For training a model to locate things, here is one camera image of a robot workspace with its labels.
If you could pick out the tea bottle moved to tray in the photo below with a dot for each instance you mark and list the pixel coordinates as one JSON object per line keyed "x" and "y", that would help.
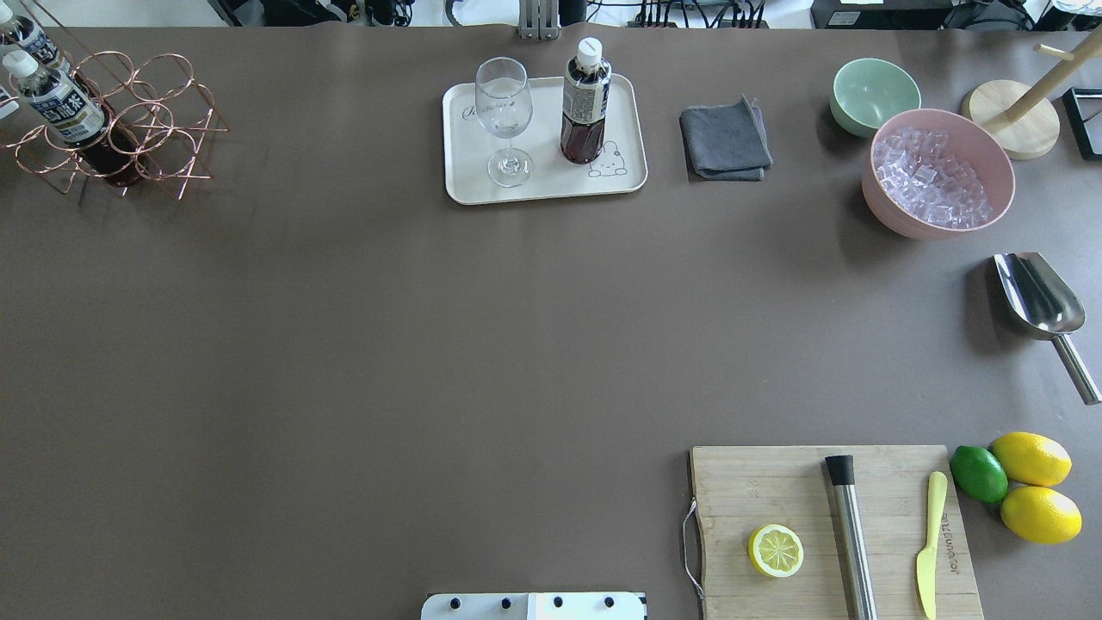
{"x": 586, "y": 92}

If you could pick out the copper wire bottle basket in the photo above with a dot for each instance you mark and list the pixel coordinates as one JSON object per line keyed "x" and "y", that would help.
{"x": 163, "y": 121}

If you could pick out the tea bottle middle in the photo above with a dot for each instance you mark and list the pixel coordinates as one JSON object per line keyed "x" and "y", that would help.
{"x": 79, "y": 120}

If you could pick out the tea bottle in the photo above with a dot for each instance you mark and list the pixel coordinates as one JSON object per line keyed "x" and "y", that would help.
{"x": 79, "y": 120}
{"x": 20, "y": 31}

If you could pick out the tea bottle right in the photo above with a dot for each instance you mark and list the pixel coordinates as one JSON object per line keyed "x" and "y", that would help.
{"x": 20, "y": 31}

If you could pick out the cream rabbit tray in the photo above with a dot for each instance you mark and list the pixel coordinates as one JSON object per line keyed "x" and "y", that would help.
{"x": 467, "y": 146}

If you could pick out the wine glass on tray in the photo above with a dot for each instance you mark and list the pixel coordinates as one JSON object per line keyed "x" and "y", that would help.
{"x": 504, "y": 107}

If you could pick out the grey folded cloth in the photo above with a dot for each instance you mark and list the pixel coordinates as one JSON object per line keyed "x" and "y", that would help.
{"x": 727, "y": 142}

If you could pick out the bamboo cutting board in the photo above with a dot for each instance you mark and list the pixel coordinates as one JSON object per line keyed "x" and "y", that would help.
{"x": 740, "y": 488}

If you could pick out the half lemon slice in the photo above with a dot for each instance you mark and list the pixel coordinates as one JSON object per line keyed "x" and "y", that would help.
{"x": 775, "y": 551}

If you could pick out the steel muddler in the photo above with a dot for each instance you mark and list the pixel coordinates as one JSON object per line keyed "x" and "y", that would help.
{"x": 841, "y": 473}

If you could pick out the green empty bowl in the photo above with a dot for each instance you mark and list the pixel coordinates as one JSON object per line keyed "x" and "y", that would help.
{"x": 867, "y": 92}

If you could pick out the pink bowl with ice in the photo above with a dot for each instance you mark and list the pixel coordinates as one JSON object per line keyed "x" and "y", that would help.
{"x": 933, "y": 174}

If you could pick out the yellow plastic knife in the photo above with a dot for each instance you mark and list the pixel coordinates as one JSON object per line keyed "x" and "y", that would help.
{"x": 925, "y": 563}

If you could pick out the green lime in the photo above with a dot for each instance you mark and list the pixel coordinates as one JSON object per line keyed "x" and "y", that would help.
{"x": 979, "y": 474}

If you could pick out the steel ice scoop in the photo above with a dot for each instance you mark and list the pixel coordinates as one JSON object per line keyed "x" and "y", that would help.
{"x": 1047, "y": 309}

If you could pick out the yellow lemon far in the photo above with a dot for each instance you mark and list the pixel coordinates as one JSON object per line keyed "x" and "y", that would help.
{"x": 1030, "y": 458}

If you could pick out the yellow lemon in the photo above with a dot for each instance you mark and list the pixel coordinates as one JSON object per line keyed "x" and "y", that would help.
{"x": 1041, "y": 515}
{"x": 1030, "y": 458}

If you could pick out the wooden cup tree stand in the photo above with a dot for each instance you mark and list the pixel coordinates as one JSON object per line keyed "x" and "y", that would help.
{"x": 1020, "y": 116}

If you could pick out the yellow lemon near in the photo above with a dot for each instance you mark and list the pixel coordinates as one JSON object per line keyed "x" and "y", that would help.
{"x": 1041, "y": 515}

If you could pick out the aluminium frame post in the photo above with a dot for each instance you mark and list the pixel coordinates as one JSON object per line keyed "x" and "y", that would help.
{"x": 539, "y": 19}

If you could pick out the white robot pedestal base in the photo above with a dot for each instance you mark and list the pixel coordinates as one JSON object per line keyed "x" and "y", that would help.
{"x": 595, "y": 604}

